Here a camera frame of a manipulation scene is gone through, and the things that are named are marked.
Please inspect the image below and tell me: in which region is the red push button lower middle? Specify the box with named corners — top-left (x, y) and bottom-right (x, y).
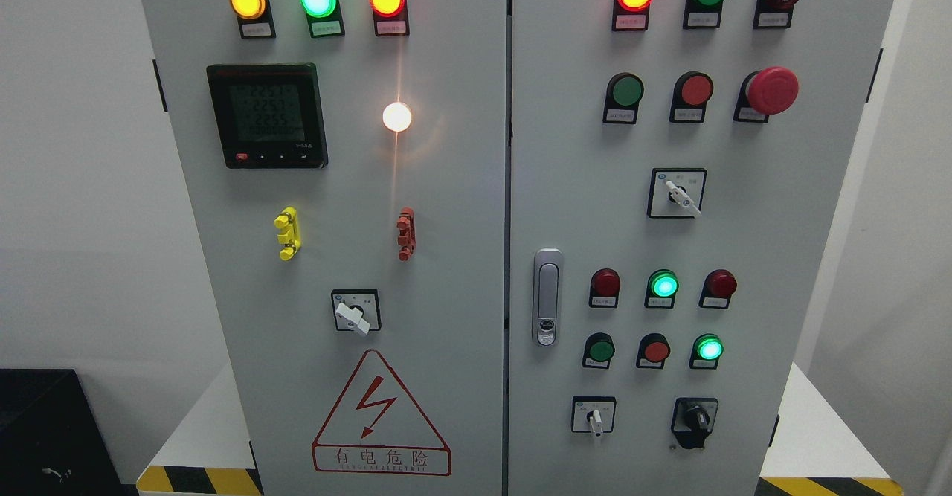
top-left (635, 332), bottom-right (671, 370)

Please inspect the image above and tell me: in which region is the yellow terminal clip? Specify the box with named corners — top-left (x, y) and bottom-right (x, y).
top-left (273, 207), bottom-right (302, 261)

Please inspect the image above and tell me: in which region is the green lit indicator light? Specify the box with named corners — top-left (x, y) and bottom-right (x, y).
top-left (645, 269), bottom-right (680, 309)
top-left (300, 0), bottom-right (346, 38)

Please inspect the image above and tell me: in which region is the black box lower left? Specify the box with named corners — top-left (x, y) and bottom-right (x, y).
top-left (1, 370), bottom-right (123, 495)

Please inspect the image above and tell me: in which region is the red emergency stop mushroom button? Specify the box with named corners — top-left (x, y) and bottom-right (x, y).
top-left (733, 66), bottom-right (800, 123)

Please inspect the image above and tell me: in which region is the white handle selector switch left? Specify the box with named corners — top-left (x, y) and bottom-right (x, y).
top-left (331, 289), bottom-right (382, 337)

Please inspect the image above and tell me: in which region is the red terminal clip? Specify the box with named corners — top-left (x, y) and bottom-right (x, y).
top-left (396, 207), bottom-right (417, 261)

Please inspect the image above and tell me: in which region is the red electric hazard warning sticker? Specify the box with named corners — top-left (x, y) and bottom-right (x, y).
top-left (312, 348), bottom-right (451, 476)

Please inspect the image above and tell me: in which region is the black digital power meter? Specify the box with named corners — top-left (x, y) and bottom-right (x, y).
top-left (205, 63), bottom-right (329, 170)

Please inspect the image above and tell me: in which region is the white lever selector switch upper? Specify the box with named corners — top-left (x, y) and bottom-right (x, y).
top-left (647, 168), bottom-right (707, 219)

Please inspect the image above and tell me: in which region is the red ringed indicator light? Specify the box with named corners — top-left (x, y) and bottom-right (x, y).
top-left (368, 0), bottom-right (409, 36)
top-left (611, 0), bottom-right (652, 32)

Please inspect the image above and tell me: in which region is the green illuminated button lower right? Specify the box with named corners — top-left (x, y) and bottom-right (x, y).
top-left (688, 333), bottom-right (724, 370)

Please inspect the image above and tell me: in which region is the red ringed indicator light left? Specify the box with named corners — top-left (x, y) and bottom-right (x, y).
top-left (368, 0), bottom-right (409, 36)

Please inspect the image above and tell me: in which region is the green push button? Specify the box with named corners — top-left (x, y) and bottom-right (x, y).
top-left (683, 0), bottom-right (725, 30)
top-left (582, 331), bottom-right (615, 370)

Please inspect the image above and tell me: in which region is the black knob selector switch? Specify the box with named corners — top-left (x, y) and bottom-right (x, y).
top-left (670, 397), bottom-right (718, 451)

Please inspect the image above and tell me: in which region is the green lit indicator light top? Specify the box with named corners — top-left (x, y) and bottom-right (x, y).
top-left (300, 0), bottom-right (346, 38)

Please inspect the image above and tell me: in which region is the green push button lower left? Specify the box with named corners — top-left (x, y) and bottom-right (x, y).
top-left (582, 331), bottom-right (615, 370)

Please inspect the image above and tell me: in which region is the white glowing lamp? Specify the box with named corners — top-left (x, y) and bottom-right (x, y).
top-left (382, 102), bottom-right (414, 133)

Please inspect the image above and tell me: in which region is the green lit indicator light middle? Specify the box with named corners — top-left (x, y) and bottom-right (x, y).
top-left (645, 269), bottom-right (680, 309)

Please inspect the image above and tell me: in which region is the grey left cabinet door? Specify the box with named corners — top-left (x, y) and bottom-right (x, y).
top-left (142, 0), bottom-right (507, 495)

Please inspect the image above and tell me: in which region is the white lever selector switch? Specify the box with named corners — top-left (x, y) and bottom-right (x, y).
top-left (571, 396), bottom-right (617, 445)
top-left (647, 168), bottom-right (707, 219)

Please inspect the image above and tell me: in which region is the white platform with hazard stripes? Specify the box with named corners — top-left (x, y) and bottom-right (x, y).
top-left (130, 365), bottom-right (904, 495)

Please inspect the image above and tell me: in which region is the dark red indicator light left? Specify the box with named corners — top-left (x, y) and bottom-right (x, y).
top-left (588, 268), bottom-right (621, 309)

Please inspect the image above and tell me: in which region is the red ringed indicator light right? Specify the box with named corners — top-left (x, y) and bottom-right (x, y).
top-left (611, 0), bottom-right (652, 32)

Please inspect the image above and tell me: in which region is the green push button second row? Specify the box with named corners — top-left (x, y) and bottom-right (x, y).
top-left (602, 72), bottom-right (645, 126)

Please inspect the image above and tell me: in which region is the grey right cabinet door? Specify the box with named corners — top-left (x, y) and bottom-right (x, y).
top-left (509, 0), bottom-right (893, 495)

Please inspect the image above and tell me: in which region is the yellow indicator light top left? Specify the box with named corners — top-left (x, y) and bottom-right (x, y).
top-left (229, 0), bottom-right (276, 39)

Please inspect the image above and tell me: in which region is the grey cabinet door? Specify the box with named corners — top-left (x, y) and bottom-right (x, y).
top-left (142, 0), bottom-right (507, 495)
top-left (509, 0), bottom-right (893, 495)

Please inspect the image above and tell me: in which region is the silver cabinet door latch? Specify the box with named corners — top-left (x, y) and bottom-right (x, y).
top-left (531, 248), bottom-right (562, 347)

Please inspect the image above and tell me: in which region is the white lever selector switch lower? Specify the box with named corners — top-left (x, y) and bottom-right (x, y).
top-left (571, 396), bottom-right (617, 445)

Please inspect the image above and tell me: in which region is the red push button second row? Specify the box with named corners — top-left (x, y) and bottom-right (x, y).
top-left (669, 71), bottom-right (714, 123)

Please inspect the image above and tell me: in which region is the green push button top right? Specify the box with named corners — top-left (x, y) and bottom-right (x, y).
top-left (683, 0), bottom-right (725, 30)

